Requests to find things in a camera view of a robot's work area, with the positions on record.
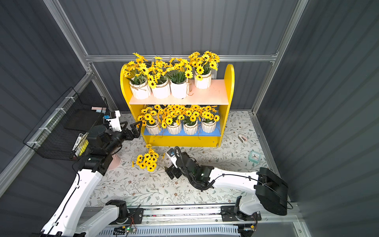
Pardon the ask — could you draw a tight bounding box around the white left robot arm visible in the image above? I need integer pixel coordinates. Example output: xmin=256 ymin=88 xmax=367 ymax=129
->
xmin=37 ymin=121 xmax=142 ymax=237

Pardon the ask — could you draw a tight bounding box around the pink round object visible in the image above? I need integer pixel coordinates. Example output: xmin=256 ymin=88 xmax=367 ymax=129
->
xmin=108 ymin=154 xmax=121 ymax=170

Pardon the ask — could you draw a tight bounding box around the yellow book in basket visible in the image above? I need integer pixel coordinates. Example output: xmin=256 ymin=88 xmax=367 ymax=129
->
xmin=71 ymin=133 xmax=88 ymax=160

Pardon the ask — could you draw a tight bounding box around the pink sticky note pad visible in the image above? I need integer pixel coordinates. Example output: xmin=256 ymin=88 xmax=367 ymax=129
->
xmin=91 ymin=107 xmax=107 ymax=114

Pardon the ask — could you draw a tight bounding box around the sunflower pot lower right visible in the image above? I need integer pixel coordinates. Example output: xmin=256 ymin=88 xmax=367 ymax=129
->
xmin=200 ymin=105 xmax=220 ymax=133

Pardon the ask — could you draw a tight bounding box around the yellow wooden shelf unit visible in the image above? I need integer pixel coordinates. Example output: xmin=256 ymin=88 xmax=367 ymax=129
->
xmin=119 ymin=64 xmax=235 ymax=147

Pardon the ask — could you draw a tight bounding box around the sunflower pot shelf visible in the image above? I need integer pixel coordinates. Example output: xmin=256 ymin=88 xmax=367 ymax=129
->
xmin=189 ymin=51 xmax=220 ymax=89
xmin=121 ymin=52 xmax=151 ymax=100

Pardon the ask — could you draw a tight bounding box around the black wire wall basket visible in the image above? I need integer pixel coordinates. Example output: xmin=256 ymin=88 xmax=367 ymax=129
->
xmin=23 ymin=88 xmax=108 ymax=161

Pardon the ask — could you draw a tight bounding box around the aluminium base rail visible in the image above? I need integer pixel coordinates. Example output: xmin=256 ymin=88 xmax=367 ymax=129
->
xmin=79 ymin=202 xmax=300 ymax=229

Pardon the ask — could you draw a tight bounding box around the sunflower pot lower left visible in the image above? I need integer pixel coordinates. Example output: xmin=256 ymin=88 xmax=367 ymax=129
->
xmin=137 ymin=106 xmax=161 ymax=135

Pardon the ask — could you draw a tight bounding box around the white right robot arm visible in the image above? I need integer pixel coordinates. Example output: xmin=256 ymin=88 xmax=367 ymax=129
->
xmin=165 ymin=149 xmax=288 ymax=219

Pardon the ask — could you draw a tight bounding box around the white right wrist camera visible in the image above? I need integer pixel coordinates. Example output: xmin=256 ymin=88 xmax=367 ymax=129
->
xmin=165 ymin=148 xmax=177 ymax=168

